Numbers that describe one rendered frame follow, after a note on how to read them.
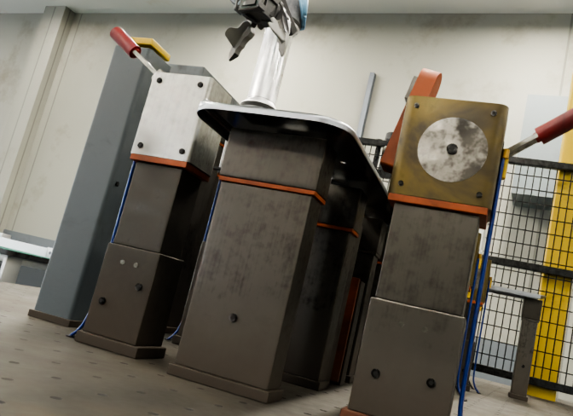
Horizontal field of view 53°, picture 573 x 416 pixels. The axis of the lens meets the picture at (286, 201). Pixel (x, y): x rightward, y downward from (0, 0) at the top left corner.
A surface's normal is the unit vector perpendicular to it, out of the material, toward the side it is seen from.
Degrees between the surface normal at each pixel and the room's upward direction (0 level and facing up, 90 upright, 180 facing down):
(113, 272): 90
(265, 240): 90
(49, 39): 90
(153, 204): 90
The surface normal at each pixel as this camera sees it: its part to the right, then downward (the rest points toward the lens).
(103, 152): -0.30, -0.24
